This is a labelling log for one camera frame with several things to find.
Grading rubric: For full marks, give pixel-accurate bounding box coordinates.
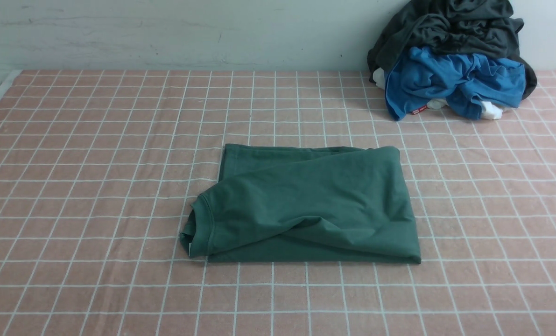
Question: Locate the blue crumpled garment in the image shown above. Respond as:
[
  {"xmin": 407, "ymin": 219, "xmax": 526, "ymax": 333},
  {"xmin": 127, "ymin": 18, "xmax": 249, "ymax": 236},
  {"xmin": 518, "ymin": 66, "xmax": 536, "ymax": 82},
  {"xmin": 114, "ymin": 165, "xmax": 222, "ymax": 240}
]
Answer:
[{"xmin": 384, "ymin": 47, "xmax": 526, "ymax": 121}]

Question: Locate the green long sleeve shirt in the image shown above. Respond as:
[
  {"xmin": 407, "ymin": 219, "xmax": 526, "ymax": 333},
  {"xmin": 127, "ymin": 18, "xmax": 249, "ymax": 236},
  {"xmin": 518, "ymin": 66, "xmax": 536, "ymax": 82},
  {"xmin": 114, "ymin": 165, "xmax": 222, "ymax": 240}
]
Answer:
[{"xmin": 179, "ymin": 143, "xmax": 422, "ymax": 264}]

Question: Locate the dark grey crumpled garment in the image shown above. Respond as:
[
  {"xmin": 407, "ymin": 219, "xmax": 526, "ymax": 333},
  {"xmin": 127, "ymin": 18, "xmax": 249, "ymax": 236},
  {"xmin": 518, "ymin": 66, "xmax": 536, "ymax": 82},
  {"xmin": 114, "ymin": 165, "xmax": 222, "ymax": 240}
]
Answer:
[{"xmin": 366, "ymin": 0, "xmax": 537, "ymax": 98}]

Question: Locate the pink checkered tablecloth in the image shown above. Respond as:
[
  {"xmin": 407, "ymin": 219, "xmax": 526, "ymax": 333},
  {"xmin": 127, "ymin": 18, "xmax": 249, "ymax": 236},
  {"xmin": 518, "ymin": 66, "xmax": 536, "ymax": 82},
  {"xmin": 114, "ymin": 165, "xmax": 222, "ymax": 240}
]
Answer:
[{"xmin": 0, "ymin": 70, "xmax": 556, "ymax": 336}]

